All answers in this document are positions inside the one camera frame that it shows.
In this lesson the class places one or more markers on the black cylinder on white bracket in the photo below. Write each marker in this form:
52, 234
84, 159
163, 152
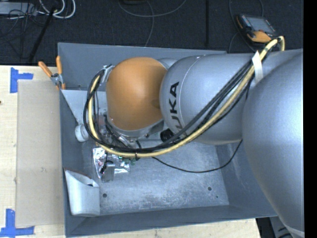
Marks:
166, 135

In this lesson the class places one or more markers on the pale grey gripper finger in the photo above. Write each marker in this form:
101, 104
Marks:
104, 175
111, 172

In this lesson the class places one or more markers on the grey metal bin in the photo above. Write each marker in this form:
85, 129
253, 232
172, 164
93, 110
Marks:
158, 182

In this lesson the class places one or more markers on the pale brown flat board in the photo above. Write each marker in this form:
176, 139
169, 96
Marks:
37, 145

